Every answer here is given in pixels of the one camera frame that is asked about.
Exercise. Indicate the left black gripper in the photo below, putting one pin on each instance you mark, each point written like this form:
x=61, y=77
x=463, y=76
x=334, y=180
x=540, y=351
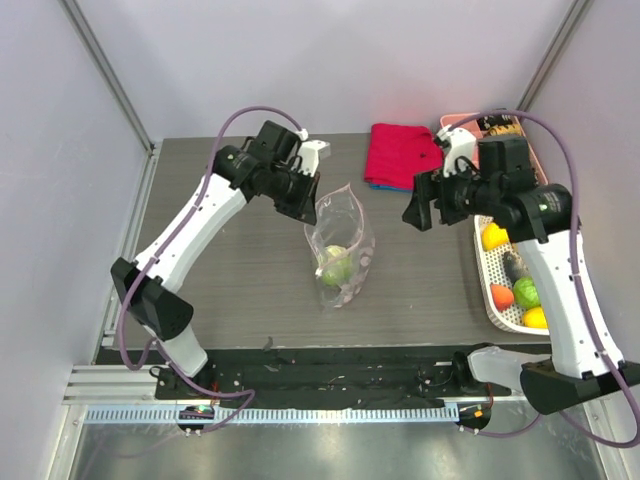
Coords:
x=305, y=207

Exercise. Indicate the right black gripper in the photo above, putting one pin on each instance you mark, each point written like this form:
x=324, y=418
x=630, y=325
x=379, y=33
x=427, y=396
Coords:
x=439, y=195

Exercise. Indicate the clear pink zip top bag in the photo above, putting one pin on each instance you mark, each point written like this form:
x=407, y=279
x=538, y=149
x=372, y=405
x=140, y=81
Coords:
x=342, y=245

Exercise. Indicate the grey toy fish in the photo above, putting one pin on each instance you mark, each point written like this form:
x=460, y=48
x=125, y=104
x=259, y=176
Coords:
x=514, y=266

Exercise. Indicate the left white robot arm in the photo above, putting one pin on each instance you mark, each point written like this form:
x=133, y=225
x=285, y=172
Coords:
x=148, y=286

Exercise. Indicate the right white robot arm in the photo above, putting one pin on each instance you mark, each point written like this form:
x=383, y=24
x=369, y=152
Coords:
x=585, y=362

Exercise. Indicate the red folded cloth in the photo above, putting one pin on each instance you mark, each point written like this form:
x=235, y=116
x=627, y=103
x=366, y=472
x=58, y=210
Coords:
x=397, y=153

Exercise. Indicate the blue folded cloth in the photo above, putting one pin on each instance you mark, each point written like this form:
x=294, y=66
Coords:
x=382, y=187

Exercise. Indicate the pink divided organizer tray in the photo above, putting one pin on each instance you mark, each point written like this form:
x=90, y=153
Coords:
x=473, y=127

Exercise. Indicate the yellow toy corn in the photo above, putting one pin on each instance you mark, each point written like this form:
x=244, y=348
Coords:
x=493, y=237

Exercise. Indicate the black floral rolled sock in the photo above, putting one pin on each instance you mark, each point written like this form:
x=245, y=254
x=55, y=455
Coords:
x=487, y=122

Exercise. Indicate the yellow striped rolled sock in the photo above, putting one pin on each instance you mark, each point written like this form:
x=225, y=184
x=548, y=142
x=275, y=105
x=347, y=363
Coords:
x=511, y=129

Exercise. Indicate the white perforated basket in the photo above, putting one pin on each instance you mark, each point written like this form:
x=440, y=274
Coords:
x=491, y=272

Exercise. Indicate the red orange toy fruit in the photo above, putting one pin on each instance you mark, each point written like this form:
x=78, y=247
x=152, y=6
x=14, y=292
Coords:
x=502, y=297

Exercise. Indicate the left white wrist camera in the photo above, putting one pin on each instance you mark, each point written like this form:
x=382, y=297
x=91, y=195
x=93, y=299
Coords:
x=310, y=153

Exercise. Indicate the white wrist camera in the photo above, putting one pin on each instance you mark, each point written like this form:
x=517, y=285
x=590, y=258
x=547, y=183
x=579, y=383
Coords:
x=310, y=153
x=457, y=146

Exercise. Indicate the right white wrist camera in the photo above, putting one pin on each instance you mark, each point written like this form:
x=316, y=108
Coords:
x=457, y=146

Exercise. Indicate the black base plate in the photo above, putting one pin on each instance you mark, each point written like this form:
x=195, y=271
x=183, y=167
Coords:
x=327, y=378

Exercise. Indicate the slotted cable duct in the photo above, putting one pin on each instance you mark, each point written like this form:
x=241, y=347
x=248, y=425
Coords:
x=193, y=415

